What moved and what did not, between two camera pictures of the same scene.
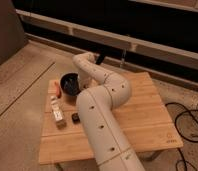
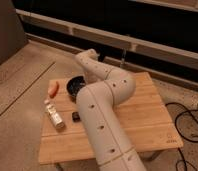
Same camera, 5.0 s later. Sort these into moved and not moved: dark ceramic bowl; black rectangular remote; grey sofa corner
Moved: dark ceramic bowl
Not moved: black rectangular remote; grey sofa corner
